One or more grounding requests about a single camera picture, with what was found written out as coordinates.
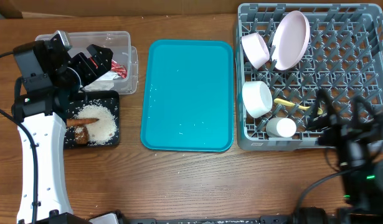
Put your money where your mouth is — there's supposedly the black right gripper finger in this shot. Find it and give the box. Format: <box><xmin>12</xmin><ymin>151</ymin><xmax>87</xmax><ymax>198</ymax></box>
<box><xmin>305</xmin><ymin>88</ymin><xmax>338</xmax><ymax>131</ymax></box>
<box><xmin>351</xmin><ymin>96</ymin><xmax>381</xmax><ymax>124</ymax></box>

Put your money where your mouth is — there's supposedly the yellow plastic spoon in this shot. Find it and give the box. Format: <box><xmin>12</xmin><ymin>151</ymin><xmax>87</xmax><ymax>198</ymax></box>
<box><xmin>273</xmin><ymin>98</ymin><xmax>313</xmax><ymax>114</ymax></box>

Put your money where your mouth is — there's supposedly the red wrapper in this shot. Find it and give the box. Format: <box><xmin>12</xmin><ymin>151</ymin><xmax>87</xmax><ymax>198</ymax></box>
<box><xmin>98</xmin><ymin>60</ymin><xmax>128</xmax><ymax>81</ymax></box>

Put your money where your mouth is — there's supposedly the white paper cup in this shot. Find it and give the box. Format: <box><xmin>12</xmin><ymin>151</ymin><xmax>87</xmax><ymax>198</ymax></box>
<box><xmin>266</xmin><ymin>118</ymin><xmax>296</xmax><ymax>138</ymax></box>

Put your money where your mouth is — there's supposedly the brown sausage stick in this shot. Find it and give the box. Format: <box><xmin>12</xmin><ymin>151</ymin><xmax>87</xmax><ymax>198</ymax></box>
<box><xmin>66</xmin><ymin>118</ymin><xmax>98</xmax><ymax>127</ymax></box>

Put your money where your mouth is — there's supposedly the small white bowl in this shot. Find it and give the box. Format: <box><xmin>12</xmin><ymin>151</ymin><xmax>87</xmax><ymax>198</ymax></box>
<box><xmin>242</xmin><ymin>81</ymin><xmax>273</xmax><ymax>118</ymax></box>

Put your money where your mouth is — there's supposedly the brown food chunk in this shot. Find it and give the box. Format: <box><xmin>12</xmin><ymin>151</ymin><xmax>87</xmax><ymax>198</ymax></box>
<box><xmin>74</xmin><ymin>126</ymin><xmax>88</xmax><ymax>144</ymax></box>

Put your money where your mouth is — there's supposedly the pile of rice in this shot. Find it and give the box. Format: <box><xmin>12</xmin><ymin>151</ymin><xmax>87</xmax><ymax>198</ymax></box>
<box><xmin>75</xmin><ymin>105</ymin><xmax>117</xmax><ymax>145</ymax></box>

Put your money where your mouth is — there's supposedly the large white plate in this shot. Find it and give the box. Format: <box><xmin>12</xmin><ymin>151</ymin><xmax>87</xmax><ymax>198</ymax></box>
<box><xmin>272</xmin><ymin>11</ymin><xmax>311</xmax><ymax>70</ymax></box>

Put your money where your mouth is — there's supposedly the white bowl with rice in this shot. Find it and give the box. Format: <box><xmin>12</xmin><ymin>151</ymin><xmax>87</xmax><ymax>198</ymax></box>
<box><xmin>241</xmin><ymin>33</ymin><xmax>270</xmax><ymax>69</ymax></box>

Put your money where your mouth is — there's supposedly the white napkin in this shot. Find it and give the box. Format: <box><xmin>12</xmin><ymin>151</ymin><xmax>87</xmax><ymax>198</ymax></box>
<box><xmin>85</xmin><ymin>71</ymin><xmax>121</xmax><ymax>91</ymax></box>

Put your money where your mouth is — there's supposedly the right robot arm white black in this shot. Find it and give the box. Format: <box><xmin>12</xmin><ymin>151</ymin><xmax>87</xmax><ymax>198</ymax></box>
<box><xmin>288</xmin><ymin>89</ymin><xmax>383</xmax><ymax>223</ymax></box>

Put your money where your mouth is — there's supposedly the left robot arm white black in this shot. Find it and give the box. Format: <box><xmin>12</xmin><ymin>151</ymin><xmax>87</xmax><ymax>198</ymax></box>
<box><xmin>0</xmin><ymin>37</ymin><xmax>113</xmax><ymax>223</ymax></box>

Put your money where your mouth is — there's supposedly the grey dishwasher rack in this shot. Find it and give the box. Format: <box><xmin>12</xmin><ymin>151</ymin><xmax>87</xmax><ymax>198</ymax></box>
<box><xmin>234</xmin><ymin>3</ymin><xmax>383</xmax><ymax>151</ymax></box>

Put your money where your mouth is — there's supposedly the clear plastic bin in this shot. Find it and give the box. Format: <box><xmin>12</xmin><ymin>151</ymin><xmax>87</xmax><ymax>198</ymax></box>
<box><xmin>34</xmin><ymin>30</ymin><xmax>139</xmax><ymax>95</ymax></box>

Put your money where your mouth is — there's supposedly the black plastic tray bin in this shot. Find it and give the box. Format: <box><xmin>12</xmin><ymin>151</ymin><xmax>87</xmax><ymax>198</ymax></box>
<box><xmin>64</xmin><ymin>90</ymin><xmax>120</xmax><ymax>149</ymax></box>

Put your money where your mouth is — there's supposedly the teal plastic tray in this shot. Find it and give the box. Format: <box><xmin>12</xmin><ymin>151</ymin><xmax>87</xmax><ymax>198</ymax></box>
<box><xmin>140</xmin><ymin>39</ymin><xmax>234</xmax><ymax>152</ymax></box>

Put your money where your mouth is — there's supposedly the black rail at bottom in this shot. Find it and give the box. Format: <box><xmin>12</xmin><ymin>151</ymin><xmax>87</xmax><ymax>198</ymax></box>
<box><xmin>85</xmin><ymin>207</ymin><xmax>348</xmax><ymax>224</ymax></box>

